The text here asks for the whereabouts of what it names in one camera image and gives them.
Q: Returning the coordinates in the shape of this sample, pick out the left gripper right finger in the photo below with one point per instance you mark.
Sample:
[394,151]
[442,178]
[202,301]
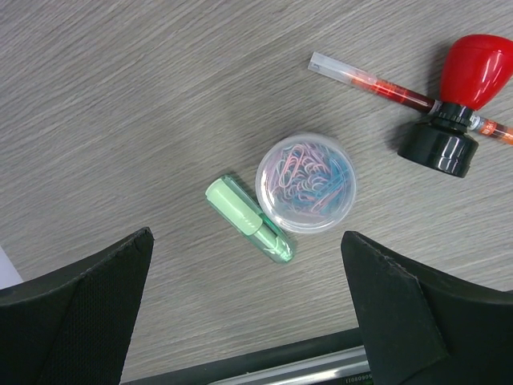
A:
[420,325]

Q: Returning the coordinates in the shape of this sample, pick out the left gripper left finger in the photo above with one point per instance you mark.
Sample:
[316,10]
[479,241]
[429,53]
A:
[74,325]

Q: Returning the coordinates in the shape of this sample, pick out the red black stamp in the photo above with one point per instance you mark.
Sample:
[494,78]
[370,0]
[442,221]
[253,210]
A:
[476,69]

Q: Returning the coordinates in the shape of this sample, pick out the clear paperclip jar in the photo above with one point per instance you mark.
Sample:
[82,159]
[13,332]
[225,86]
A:
[306,183]

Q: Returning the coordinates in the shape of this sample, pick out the green mini highlighter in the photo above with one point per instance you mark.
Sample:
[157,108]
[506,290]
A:
[227,197]

